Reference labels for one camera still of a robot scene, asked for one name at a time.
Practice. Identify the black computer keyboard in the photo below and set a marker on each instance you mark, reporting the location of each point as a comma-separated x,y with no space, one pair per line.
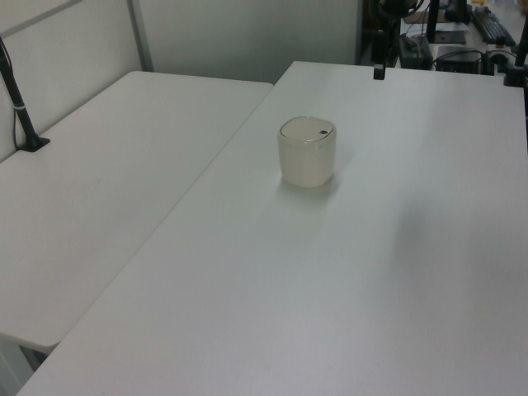
493,24

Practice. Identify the thick black clamp stand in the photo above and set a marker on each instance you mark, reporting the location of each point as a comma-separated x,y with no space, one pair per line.
515,76

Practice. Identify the brown cardboard piece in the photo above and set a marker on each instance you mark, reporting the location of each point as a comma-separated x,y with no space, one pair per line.
418,17

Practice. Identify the black monitor stand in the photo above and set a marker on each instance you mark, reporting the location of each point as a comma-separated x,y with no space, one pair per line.
433,20

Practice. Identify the dark grey equipment case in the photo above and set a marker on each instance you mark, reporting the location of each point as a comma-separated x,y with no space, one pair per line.
414,51

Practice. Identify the black pole stand with base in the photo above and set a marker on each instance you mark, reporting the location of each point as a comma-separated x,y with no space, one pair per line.
20,111

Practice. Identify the cream plastic trash bin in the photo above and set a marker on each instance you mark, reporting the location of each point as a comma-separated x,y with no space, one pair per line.
307,165

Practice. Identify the black electronics box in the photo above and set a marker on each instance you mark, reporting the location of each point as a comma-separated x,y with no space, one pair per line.
460,62

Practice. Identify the white paper sheet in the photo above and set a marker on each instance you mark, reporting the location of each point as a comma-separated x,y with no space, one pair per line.
416,28

